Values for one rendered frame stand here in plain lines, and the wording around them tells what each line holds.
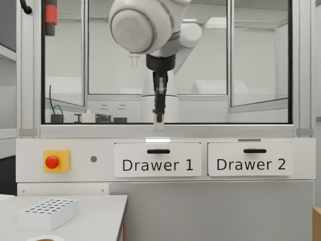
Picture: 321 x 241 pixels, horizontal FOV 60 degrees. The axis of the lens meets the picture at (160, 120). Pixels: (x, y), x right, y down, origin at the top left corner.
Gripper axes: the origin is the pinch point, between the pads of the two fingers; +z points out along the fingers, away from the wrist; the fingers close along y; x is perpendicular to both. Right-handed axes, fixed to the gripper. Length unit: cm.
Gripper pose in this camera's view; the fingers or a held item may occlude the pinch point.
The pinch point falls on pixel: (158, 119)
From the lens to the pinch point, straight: 80.5
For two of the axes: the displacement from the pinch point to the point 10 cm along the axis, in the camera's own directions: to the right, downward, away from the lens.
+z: -0.3, 8.2, 5.7
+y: -0.5, -5.7, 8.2
